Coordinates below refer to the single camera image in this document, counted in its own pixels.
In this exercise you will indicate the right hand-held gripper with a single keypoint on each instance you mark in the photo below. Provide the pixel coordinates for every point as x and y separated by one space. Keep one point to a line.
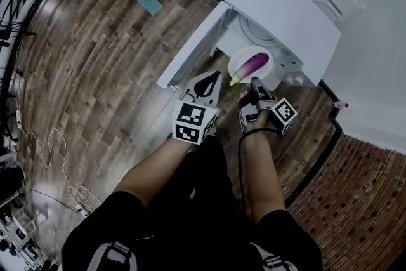
284 114

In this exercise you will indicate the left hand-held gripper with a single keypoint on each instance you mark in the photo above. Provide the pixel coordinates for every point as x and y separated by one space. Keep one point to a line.
190 114

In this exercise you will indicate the purple eggplant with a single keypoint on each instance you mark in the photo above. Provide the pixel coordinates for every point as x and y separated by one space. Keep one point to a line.
253 63

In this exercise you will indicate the white round plate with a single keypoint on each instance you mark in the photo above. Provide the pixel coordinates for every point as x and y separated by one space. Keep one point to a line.
236 62

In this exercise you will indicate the white microwave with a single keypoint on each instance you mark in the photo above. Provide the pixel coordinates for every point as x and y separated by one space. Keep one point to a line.
285 9

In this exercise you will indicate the person's right forearm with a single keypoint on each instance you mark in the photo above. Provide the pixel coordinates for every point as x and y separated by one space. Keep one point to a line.
263 174

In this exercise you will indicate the person's left forearm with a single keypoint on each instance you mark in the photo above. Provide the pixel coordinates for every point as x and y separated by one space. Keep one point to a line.
152 171

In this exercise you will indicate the person's right hand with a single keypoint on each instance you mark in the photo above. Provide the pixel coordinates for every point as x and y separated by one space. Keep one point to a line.
261 122

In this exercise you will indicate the clear bottle red cap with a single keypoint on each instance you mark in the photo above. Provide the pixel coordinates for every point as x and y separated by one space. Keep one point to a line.
337 104

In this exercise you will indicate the person's black clothing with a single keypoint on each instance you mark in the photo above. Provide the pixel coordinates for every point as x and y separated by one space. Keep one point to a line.
190 231

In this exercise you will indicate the white power strip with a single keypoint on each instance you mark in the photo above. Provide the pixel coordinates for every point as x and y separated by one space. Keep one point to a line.
82 211

